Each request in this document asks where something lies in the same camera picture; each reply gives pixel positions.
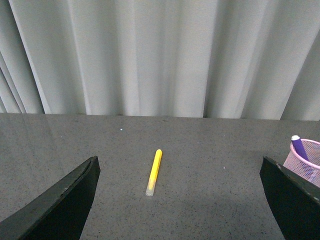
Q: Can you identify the white pleated curtain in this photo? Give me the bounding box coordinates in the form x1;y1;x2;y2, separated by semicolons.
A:
0;0;320;121

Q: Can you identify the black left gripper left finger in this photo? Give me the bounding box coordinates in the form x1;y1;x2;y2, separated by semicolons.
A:
0;156;101;240

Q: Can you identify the purple highlighter pen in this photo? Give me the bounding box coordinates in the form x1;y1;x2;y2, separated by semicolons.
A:
290;134;316;182

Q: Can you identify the yellow highlighter pen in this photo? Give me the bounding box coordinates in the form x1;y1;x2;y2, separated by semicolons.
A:
145;149;163;197

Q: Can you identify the pink mesh pen cup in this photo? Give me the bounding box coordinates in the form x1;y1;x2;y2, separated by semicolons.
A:
283;139;320;187

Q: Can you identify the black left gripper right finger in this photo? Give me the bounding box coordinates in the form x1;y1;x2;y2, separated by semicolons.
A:
259;156;320;240

